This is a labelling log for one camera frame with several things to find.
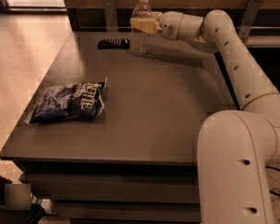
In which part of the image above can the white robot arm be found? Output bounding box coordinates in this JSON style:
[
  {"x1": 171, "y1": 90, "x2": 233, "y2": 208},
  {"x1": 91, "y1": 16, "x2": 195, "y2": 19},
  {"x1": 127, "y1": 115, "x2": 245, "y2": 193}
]
[{"x1": 131, "y1": 10, "x2": 280, "y2": 224}]

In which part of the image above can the clear plastic water bottle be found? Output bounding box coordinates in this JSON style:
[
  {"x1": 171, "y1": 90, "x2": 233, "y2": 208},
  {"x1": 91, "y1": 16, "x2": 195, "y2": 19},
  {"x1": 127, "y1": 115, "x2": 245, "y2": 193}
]
[{"x1": 130, "y1": 0, "x2": 151, "y2": 56}]

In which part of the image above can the metal bracket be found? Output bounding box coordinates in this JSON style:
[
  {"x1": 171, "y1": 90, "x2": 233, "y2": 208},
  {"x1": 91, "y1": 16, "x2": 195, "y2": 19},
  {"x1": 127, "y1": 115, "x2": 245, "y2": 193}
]
[
  {"x1": 103, "y1": 0, "x2": 119, "y2": 32},
  {"x1": 238, "y1": 0, "x2": 263, "y2": 43}
]

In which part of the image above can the right metal bracket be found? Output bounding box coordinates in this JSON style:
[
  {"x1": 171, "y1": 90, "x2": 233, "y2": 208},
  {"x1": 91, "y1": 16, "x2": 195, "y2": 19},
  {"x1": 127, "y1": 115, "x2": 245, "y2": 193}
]
[{"x1": 238, "y1": 0, "x2": 263, "y2": 43}]

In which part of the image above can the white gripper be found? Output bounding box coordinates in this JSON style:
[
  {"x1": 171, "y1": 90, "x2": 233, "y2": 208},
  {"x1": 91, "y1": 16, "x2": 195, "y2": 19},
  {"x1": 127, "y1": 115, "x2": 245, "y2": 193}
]
[{"x1": 131, "y1": 11, "x2": 183, "y2": 40}]

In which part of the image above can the black rxbar chocolate bar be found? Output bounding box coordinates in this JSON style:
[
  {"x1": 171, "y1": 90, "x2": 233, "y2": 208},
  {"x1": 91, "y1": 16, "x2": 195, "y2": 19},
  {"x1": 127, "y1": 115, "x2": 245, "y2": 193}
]
[{"x1": 97, "y1": 38, "x2": 130, "y2": 49}]

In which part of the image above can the left metal bracket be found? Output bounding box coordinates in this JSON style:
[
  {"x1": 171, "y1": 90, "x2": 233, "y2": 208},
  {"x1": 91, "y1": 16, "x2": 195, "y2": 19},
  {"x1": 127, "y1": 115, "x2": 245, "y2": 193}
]
[{"x1": 103, "y1": 0, "x2": 119, "y2": 32}]

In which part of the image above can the black cable on floor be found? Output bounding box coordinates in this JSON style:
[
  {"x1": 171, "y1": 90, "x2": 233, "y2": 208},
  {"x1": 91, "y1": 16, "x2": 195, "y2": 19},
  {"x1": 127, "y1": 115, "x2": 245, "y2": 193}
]
[{"x1": 265, "y1": 161, "x2": 280, "y2": 199}]

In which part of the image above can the blue kettle chips bag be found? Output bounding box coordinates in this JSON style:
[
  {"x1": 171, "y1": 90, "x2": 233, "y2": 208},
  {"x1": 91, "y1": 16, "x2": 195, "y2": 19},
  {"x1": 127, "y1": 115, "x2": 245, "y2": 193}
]
[{"x1": 25, "y1": 78, "x2": 107, "y2": 124}]

